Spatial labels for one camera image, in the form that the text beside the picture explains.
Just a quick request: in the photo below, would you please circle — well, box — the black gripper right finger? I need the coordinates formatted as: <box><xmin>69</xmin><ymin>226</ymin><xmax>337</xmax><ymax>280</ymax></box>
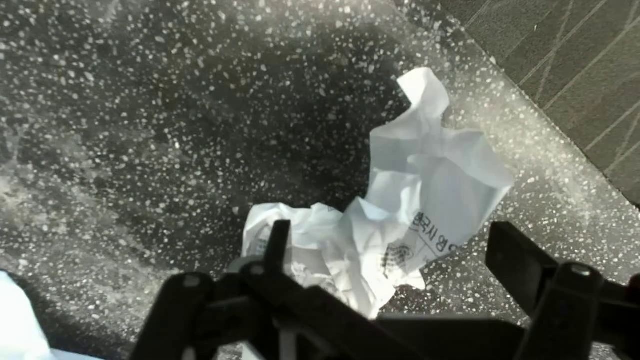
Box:
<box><xmin>487</xmin><ymin>221</ymin><xmax>640</xmax><ymax>360</ymax></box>

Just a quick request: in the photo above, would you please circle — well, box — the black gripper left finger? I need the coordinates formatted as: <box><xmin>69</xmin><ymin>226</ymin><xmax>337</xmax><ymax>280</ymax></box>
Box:
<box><xmin>130</xmin><ymin>220</ymin><xmax>424</xmax><ymax>360</ymax></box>

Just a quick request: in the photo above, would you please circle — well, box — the white paper large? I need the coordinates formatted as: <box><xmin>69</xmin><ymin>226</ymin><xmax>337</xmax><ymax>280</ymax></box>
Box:
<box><xmin>243</xmin><ymin>68</ymin><xmax>514</xmax><ymax>318</ymax></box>

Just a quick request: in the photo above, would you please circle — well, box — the crumpled white paper small back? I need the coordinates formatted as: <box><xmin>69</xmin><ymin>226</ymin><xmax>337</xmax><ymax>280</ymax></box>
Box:
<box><xmin>0</xmin><ymin>272</ymin><xmax>99</xmax><ymax>360</ymax></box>

